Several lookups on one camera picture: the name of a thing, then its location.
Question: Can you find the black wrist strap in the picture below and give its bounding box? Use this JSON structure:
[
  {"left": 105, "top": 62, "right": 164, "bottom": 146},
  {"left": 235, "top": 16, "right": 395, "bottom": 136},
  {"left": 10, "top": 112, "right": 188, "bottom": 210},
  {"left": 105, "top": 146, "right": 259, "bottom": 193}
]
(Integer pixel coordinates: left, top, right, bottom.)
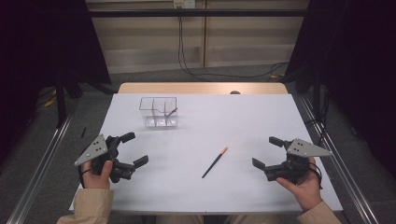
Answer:
[
  {"left": 307, "top": 161, "right": 324, "bottom": 190},
  {"left": 78, "top": 166, "right": 94, "bottom": 189}
]

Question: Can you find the black stand post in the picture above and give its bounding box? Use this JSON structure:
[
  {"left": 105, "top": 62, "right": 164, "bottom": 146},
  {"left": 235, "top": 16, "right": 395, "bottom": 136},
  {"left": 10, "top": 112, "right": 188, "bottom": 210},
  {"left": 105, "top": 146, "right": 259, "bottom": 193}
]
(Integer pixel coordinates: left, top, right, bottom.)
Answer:
[{"left": 312, "top": 68, "right": 322, "bottom": 117}]

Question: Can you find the black curtain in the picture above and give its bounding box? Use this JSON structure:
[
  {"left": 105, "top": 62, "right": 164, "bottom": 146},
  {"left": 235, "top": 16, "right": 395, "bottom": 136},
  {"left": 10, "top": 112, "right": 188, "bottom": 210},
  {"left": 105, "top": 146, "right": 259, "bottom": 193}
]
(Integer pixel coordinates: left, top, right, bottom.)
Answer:
[
  {"left": 285, "top": 0, "right": 396, "bottom": 179},
  {"left": 0, "top": 0, "right": 112, "bottom": 157}
]

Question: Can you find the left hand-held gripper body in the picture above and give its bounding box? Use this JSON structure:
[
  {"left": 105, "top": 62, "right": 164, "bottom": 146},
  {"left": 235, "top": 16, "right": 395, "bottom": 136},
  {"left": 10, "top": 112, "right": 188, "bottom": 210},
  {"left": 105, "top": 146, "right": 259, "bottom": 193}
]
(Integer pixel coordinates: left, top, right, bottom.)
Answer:
[{"left": 74, "top": 133, "right": 136, "bottom": 184}]

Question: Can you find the black floor cable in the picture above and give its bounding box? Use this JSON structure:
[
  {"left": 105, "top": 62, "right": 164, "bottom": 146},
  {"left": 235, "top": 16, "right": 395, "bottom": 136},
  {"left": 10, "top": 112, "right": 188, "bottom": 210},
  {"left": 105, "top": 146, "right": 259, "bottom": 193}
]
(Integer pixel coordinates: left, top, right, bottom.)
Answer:
[
  {"left": 179, "top": 15, "right": 290, "bottom": 79},
  {"left": 177, "top": 15, "right": 210, "bottom": 83}
]

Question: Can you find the white table cover sheet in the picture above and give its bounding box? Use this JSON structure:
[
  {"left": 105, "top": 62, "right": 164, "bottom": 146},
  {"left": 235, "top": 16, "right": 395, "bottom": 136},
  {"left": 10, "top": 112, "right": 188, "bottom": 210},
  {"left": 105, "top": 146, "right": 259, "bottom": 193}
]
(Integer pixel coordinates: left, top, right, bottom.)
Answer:
[{"left": 68, "top": 92, "right": 344, "bottom": 215}]

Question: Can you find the bundle of black cables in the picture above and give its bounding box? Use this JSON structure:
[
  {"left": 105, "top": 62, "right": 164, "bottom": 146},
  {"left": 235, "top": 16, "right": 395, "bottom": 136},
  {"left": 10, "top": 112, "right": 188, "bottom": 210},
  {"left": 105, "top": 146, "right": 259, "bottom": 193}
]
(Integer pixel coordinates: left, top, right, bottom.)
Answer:
[{"left": 306, "top": 92, "right": 332, "bottom": 145}]

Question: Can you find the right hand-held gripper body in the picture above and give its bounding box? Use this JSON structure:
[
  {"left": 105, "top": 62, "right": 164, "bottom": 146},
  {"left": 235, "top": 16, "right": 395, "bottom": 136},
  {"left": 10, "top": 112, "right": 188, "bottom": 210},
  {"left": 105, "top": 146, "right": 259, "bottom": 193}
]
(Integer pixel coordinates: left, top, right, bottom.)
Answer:
[{"left": 264, "top": 137, "right": 333, "bottom": 185}]

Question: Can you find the wooden table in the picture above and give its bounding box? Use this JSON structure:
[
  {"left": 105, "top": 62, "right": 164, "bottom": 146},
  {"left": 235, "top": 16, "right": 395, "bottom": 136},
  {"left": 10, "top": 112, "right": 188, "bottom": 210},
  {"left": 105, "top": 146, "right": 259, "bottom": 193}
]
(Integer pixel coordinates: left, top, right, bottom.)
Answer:
[{"left": 117, "top": 81, "right": 289, "bottom": 95}]

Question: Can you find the person's left hand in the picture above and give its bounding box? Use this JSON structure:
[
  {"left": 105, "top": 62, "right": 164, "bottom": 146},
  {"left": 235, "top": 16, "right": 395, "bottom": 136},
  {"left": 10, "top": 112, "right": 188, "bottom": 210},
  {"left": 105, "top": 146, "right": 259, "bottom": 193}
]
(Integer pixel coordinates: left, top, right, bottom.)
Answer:
[{"left": 81, "top": 160, "right": 114, "bottom": 190}]

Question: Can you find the black horizontal frame bar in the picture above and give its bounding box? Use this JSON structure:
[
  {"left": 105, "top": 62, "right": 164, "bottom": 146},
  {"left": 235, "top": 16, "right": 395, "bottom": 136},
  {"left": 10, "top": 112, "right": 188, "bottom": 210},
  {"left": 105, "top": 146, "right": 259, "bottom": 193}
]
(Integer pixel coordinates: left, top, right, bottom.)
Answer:
[{"left": 88, "top": 8, "right": 309, "bottom": 19}]

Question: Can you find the person's right hand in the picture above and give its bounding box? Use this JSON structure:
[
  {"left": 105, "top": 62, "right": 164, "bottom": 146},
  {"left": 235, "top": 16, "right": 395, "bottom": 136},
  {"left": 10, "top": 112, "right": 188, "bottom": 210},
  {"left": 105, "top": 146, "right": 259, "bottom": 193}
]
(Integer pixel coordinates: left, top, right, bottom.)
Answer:
[{"left": 276, "top": 156, "right": 323, "bottom": 214}]

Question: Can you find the clear plastic organizer box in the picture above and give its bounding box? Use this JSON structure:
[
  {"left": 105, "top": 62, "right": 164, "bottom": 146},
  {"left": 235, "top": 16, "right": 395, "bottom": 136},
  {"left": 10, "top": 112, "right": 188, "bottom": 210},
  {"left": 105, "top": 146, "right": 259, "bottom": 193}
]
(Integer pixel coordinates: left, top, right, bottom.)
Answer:
[{"left": 138, "top": 96, "right": 179, "bottom": 129}]

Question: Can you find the black stand leg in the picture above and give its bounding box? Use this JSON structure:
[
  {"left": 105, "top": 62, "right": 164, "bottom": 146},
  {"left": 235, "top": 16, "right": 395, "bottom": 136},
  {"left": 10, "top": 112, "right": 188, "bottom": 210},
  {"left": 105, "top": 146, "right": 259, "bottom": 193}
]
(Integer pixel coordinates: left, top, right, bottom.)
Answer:
[{"left": 54, "top": 71, "right": 68, "bottom": 129}]

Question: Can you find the aluminium frame rail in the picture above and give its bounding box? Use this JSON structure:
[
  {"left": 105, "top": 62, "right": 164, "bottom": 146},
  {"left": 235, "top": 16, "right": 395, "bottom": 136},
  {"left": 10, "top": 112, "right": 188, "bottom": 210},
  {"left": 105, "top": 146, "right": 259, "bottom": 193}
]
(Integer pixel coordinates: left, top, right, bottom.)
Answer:
[
  {"left": 298, "top": 94, "right": 379, "bottom": 224},
  {"left": 6, "top": 92, "right": 82, "bottom": 224}
]

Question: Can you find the white wall socket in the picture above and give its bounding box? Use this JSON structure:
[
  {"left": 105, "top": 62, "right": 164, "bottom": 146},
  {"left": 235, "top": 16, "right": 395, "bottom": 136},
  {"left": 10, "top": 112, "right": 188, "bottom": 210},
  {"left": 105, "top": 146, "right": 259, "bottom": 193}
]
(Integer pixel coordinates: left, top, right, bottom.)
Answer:
[{"left": 173, "top": 0, "right": 196, "bottom": 9}]

